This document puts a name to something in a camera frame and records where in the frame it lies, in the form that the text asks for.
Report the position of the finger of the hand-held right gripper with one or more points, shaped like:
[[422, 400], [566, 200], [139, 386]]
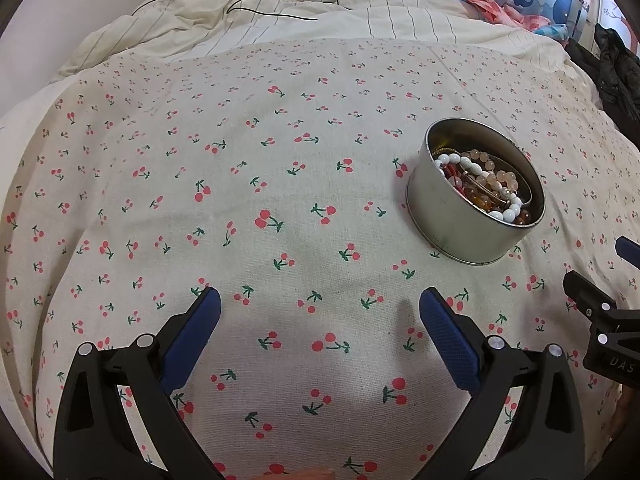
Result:
[[582, 290], [629, 249]]

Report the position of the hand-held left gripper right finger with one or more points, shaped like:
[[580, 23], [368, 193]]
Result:
[[450, 340]]

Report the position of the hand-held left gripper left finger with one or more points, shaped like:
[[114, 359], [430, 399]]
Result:
[[192, 340]]

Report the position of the round metal tin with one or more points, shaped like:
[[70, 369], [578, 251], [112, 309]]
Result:
[[450, 230]]

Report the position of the black jacket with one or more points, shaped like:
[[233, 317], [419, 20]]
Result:
[[615, 75]]

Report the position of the cherry print bedsheet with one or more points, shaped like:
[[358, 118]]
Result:
[[250, 160]]

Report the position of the light blue cloth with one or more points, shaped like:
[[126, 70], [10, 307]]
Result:
[[550, 31]]

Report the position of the blue whale print curtain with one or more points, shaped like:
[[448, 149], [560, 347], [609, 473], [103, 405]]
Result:
[[555, 10]]

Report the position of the white mattress sheet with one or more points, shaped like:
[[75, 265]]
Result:
[[20, 110]]

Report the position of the pink cloth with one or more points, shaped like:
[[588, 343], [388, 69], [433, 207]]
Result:
[[480, 0]]

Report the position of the cream striped duvet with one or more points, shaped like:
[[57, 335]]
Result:
[[400, 15]]

